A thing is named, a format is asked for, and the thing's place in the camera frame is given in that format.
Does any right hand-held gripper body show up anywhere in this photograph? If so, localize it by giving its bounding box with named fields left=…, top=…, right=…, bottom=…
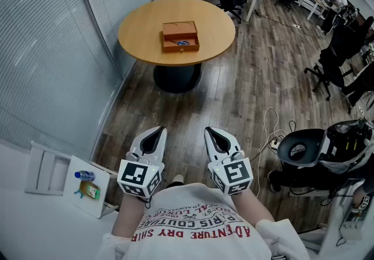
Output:
left=207, top=149, right=254, bottom=196

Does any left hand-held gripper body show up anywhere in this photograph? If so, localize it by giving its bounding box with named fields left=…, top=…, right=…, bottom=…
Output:
left=117, top=150, right=165, bottom=199

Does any orange box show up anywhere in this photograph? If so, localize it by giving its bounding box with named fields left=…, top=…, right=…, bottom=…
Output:
left=159, top=20, right=201, bottom=54

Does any person's left forearm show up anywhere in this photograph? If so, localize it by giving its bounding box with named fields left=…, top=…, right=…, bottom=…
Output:
left=112, top=192, right=148, bottom=238

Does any person's right forearm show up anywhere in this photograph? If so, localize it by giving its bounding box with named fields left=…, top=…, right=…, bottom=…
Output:
left=230, top=188, right=276, bottom=224

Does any green packet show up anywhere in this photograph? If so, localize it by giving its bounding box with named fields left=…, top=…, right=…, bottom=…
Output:
left=79, top=180, right=101, bottom=200

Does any clear water bottle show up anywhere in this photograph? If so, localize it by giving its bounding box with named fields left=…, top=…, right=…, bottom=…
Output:
left=74, top=170, right=96, bottom=182

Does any white flat board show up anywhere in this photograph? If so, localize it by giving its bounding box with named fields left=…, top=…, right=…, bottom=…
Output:
left=62, top=154, right=120, bottom=219

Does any black equipment base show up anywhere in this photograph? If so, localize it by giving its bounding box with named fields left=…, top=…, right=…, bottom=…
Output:
left=266, top=161, right=365, bottom=197

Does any person's white printed shirt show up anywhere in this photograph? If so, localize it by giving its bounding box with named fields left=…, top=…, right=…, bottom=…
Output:
left=95, top=182, right=311, bottom=260

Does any white step stool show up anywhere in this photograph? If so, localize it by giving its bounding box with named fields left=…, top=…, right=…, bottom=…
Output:
left=24, top=140, right=72, bottom=196

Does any black and white open case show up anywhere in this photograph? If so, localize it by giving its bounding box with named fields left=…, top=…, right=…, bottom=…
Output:
left=317, top=119, right=374, bottom=174

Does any round wooden table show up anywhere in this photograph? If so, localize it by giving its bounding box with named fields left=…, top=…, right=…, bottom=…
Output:
left=117, top=0, right=237, bottom=93

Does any white equipment stand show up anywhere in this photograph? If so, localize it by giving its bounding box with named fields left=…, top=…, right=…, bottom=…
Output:
left=317, top=179, right=374, bottom=257

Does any black high-backed office chair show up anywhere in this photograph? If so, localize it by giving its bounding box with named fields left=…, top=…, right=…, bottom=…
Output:
left=303, top=15, right=374, bottom=102

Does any white coiled cable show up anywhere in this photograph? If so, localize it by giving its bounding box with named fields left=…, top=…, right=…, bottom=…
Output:
left=253, top=106, right=282, bottom=199

